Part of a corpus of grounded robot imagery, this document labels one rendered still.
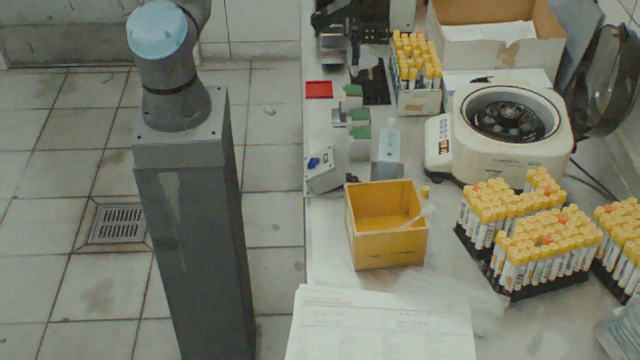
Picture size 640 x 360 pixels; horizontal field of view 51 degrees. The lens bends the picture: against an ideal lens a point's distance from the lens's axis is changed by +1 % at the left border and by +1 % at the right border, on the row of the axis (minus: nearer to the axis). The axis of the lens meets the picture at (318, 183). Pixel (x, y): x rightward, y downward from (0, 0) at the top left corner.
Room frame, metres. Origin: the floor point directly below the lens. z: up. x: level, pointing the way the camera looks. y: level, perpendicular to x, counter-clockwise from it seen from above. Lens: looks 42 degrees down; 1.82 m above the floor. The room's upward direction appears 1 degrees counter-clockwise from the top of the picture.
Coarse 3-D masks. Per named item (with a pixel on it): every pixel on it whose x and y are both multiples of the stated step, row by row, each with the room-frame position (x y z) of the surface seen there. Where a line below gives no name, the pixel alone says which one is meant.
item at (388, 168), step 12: (384, 132) 1.08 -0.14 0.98; (396, 132) 1.08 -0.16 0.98; (384, 144) 1.04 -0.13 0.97; (396, 144) 1.04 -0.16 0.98; (384, 156) 1.00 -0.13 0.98; (396, 156) 1.00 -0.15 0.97; (372, 168) 1.07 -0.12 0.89; (384, 168) 0.99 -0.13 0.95; (396, 168) 0.99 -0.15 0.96; (372, 180) 1.03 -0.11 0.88; (384, 180) 0.99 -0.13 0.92
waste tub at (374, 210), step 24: (360, 192) 0.92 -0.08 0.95; (384, 192) 0.93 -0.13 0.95; (408, 192) 0.93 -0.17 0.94; (360, 216) 0.92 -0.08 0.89; (384, 216) 0.93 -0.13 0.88; (408, 216) 0.93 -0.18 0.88; (360, 240) 0.80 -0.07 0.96; (384, 240) 0.80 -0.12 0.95; (408, 240) 0.80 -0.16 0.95; (360, 264) 0.80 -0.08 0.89; (384, 264) 0.80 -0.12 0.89; (408, 264) 0.81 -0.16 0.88
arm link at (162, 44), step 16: (144, 16) 1.20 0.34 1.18; (160, 16) 1.19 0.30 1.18; (176, 16) 1.19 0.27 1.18; (192, 16) 1.25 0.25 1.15; (128, 32) 1.16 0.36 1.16; (144, 32) 1.15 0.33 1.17; (160, 32) 1.15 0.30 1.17; (176, 32) 1.16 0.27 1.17; (192, 32) 1.22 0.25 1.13; (144, 48) 1.14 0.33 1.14; (160, 48) 1.13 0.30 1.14; (176, 48) 1.15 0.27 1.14; (192, 48) 1.20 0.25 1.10; (144, 64) 1.14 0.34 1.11; (160, 64) 1.13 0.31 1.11; (176, 64) 1.15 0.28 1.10; (192, 64) 1.18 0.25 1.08; (144, 80) 1.15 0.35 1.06; (160, 80) 1.13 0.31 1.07; (176, 80) 1.14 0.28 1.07
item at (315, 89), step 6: (306, 84) 1.40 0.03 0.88; (312, 84) 1.40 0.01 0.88; (318, 84) 1.40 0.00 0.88; (324, 84) 1.40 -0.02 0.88; (330, 84) 1.40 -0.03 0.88; (306, 90) 1.37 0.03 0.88; (312, 90) 1.38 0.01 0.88; (318, 90) 1.38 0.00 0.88; (324, 90) 1.38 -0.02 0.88; (330, 90) 1.38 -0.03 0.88; (306, 96) 1.34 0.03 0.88; (312, 96) 1.34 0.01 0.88; (318, 96) 1.34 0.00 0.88; (324, 96) 1.34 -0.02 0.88; (330, 96) 1.35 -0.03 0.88
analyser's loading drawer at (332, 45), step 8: (336, 24) 1.63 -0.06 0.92; (320, 32) 1.59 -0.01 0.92; (328, 32) 1.57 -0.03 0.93; (336, 32) 1.57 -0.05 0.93; (320, 40) 1.55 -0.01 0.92; (328, 40) 1.52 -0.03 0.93; (336, 40) 1.52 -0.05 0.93; (320, 48) 1.51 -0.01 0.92; (328, 48) 1.48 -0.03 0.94; (336, 48) 1.47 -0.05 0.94; (344, 48) 1.47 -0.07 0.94; (320, 56) 1.47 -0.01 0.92; (328, 56) 1.47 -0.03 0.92; (336, 56) 1.47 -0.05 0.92; (344, 56) 1.47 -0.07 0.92
